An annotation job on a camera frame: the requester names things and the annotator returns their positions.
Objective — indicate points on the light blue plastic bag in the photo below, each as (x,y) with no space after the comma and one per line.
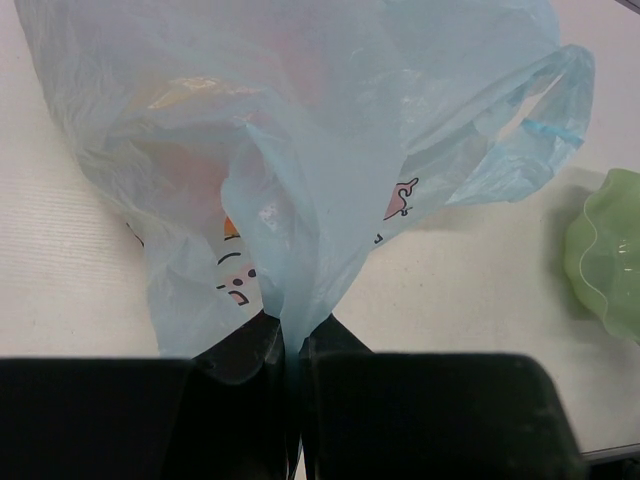
(322,129)

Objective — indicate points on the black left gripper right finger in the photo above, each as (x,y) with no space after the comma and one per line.
(368,415)

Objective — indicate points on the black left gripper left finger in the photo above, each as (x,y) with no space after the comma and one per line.
(219,415)

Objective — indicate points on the fake orange fruit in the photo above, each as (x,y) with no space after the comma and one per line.
(230,230)

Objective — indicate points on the green wavy glass bowl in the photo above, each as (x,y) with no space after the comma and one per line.
(601,254)

